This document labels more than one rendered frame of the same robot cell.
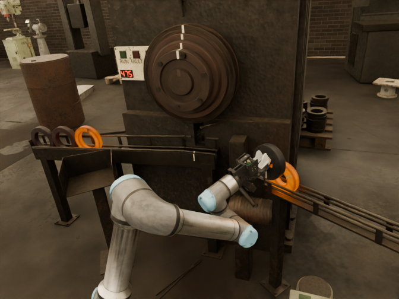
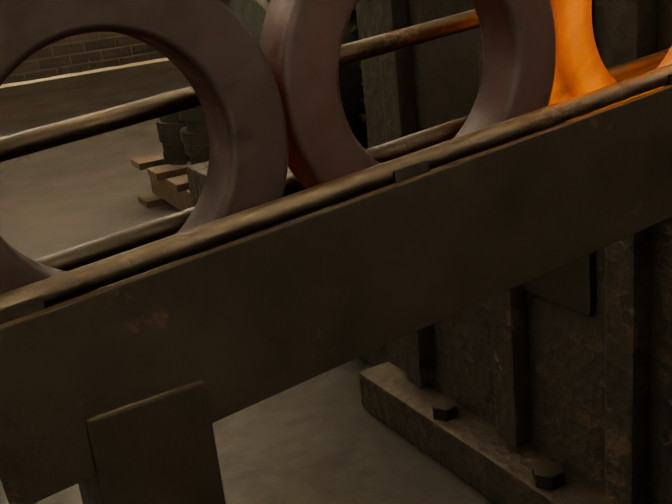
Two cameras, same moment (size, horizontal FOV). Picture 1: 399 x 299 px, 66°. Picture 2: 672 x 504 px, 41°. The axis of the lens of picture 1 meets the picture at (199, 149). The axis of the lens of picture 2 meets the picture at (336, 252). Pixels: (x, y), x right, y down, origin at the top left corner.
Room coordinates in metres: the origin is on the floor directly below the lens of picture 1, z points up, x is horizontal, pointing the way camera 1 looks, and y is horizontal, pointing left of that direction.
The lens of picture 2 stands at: (1.56, 1.28, 0.76)
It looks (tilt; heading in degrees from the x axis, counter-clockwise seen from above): 20 degrees down; 310
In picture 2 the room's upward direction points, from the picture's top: 6 degrees counter-clockwise
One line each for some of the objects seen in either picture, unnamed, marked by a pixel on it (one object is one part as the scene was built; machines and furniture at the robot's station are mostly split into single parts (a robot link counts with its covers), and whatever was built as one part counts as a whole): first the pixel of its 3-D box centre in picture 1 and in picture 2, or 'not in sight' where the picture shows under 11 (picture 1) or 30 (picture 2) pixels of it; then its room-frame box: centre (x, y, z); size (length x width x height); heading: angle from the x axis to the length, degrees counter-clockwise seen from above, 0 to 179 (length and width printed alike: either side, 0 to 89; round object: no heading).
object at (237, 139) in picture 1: (238, 158); not in sight; (1.43, -0.20, 0.68); 0.11 x 0.08 x 0.24; 159
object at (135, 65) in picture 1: (138, 63); not in sight; (1.73, 0.30, 1.15); 0.26 x 0.02 x 0.18; 69
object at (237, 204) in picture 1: (250, 239); not in sight; (1.26, -0.24, 0.27); 0.22 x 0.13 x 0.53; 69
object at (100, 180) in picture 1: (101, 215); not in sight; (1.46, 0.60, 0.36); 0.26 x 0.20 x 0.72; 104
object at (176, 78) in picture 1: (181, 81); not in sight; (1.42, 0.06, 1.11); 0.28 x 0.06 x 0.28; 69
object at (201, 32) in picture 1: (189, 76); not in sight; (1.51, 0.02, 1.11); 0.47 x 0.06 x 0.47; 69
